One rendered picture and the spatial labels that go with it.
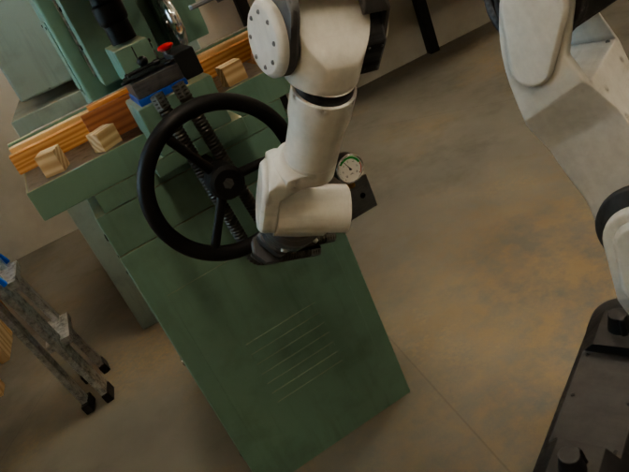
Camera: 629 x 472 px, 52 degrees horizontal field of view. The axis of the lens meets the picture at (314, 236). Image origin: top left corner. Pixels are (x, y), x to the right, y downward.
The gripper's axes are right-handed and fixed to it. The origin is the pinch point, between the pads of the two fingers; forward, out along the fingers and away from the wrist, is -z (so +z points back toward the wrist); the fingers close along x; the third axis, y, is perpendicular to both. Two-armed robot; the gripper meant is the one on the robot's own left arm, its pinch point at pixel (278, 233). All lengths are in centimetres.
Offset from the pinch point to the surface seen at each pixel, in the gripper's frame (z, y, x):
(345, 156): -17.2, -1.2, 24.3
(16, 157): -24, 49, -15
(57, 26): -32, 64, 12
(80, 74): -37, 56, 8
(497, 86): -175, -41, 159
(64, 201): -14.5, 33.9, -16.7
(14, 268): -107, 57, -39
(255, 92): -13.7, 20.2, 21.9
